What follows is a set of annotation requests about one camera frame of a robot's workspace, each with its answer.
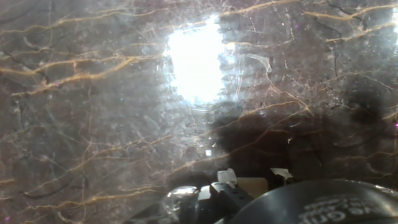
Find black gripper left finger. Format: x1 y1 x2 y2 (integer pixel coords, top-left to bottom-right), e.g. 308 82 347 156
198 168 254 220

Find dark marble pattern mat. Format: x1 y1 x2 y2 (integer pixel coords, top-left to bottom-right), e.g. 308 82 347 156
0 0 398 224

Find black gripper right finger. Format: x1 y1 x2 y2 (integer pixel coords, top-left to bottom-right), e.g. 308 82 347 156
269 167 295 189

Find light wooden jenga block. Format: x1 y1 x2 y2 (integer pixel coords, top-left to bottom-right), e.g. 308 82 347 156
235 177 269 199

